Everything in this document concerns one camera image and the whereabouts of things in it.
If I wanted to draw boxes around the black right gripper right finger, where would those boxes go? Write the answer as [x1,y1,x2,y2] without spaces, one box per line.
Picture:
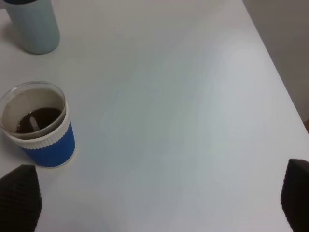
[281,159,309,232]

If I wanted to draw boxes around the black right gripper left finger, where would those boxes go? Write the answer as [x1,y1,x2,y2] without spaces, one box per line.
[0,164,42,232]

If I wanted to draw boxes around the white cup with blue sleeve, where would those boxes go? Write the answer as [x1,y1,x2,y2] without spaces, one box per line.
[0,81,75,168]

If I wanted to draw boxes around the teal green plastic cup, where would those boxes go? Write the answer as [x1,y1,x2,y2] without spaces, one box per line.
[3,0,60,55]

